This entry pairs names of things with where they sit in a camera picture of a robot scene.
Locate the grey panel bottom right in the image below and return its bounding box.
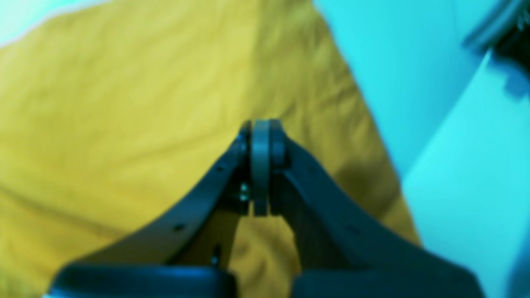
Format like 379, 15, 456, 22
404, 51, 530, 298

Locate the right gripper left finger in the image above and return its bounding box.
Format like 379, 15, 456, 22
46, 120, 272, 298

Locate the orange t-shirt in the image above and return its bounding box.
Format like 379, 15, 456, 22
0, 0, 420, 298

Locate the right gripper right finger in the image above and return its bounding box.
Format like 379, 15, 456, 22
270, 120, 484, 298

